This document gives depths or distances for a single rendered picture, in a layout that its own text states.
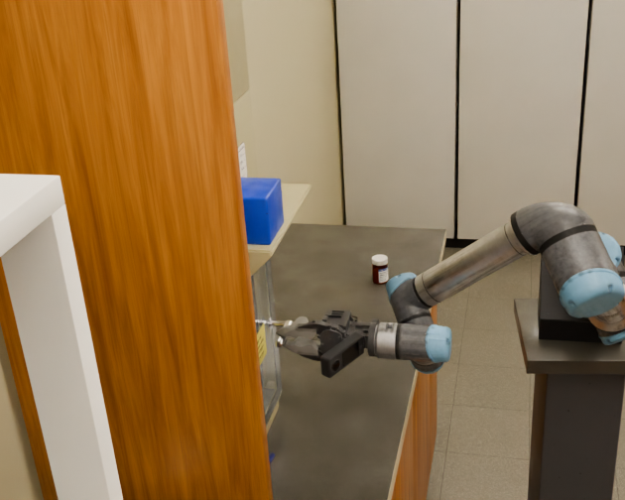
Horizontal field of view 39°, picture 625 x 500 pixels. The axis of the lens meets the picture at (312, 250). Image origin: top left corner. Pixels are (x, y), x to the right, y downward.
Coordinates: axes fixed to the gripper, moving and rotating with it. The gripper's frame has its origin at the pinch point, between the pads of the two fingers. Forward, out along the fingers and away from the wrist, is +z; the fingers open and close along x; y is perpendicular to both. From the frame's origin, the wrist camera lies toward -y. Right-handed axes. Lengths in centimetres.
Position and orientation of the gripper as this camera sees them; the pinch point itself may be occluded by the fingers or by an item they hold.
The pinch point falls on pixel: (282, 338)
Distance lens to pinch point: 188.3
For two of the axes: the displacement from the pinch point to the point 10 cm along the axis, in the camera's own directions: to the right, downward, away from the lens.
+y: 2.2, -4.8, 8.5
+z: -9.7, -0.4, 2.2
